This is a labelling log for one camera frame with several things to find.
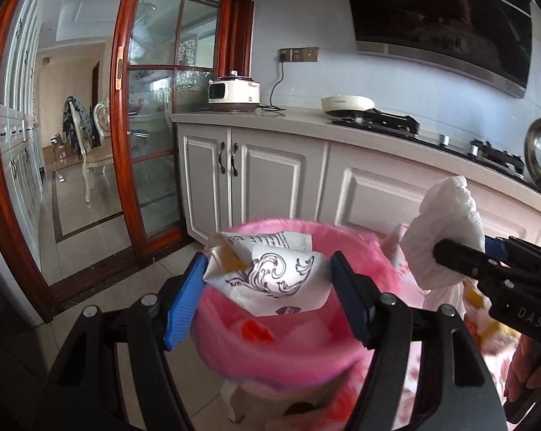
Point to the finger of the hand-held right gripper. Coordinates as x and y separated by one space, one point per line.
494 249
467 262

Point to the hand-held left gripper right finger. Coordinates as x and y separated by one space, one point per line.
351 305

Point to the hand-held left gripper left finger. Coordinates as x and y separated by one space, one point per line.
185 305

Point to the white plastic bag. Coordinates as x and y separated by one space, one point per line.
445 229

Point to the white paper bag ornate print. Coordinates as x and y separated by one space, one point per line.
275 287

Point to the pink trash bag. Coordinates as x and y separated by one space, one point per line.
270 350

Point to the person's right hand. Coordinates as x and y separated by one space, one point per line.
521 368

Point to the pink floral tablecloth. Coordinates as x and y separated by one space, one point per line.
445 296

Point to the metal pot lid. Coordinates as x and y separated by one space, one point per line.
533 139

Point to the white kitchen base cabinet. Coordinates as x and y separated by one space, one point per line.
297 179

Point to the white ornate dining chair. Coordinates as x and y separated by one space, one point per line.
88 175

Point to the black gas stove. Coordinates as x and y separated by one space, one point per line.
387 121

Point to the wooden framed glass door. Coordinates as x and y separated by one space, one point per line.
120 143

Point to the white frying pan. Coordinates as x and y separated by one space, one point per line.
344 104

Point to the brown box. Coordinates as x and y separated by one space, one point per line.
57 148

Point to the dark patterned cloth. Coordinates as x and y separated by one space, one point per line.
84 121

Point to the white rice cooker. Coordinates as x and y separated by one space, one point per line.
232 94

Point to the white tall cabinet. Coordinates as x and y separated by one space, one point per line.
19 143

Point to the black range hood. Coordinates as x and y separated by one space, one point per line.
432 9

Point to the wooden door frame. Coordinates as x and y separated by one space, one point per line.
10 188

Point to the brown wall outlet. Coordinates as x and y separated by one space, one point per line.
299 54

